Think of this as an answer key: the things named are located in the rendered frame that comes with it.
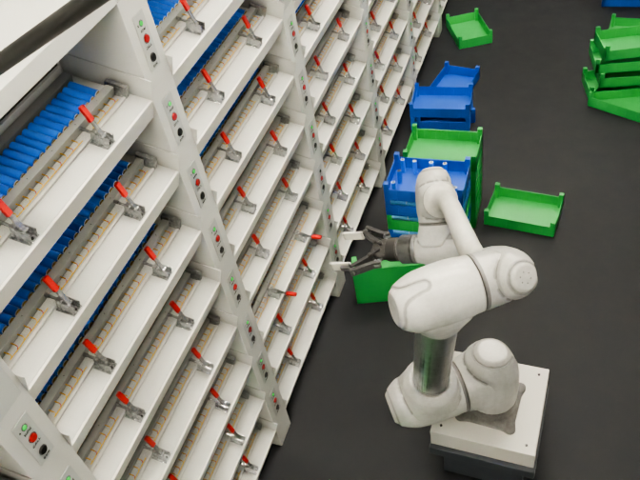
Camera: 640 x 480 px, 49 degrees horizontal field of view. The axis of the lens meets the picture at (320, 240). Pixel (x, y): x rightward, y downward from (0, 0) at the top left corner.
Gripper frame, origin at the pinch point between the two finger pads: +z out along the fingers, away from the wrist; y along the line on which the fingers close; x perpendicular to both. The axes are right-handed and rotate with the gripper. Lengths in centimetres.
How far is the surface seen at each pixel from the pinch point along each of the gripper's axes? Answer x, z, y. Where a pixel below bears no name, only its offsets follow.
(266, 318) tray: -7.8, 22.3, -22.1
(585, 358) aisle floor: -77, -65, 19
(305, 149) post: 19.4, 16.2, 30.3
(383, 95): -24, 27, 128
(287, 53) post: 55, 8, 30
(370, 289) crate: -52, 15, 30
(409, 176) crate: -23, -2, 64
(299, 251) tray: -8.3, 21.6, 8.4
